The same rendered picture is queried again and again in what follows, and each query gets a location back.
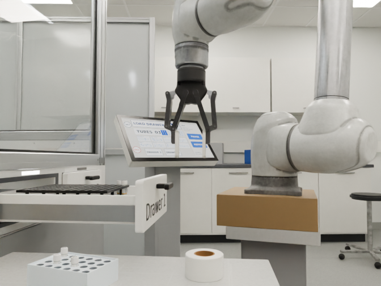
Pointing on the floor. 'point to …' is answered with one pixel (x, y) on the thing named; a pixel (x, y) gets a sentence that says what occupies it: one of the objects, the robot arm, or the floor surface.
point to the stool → (367, 228)
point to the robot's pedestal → (277, 250)
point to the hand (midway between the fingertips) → (190, 146)
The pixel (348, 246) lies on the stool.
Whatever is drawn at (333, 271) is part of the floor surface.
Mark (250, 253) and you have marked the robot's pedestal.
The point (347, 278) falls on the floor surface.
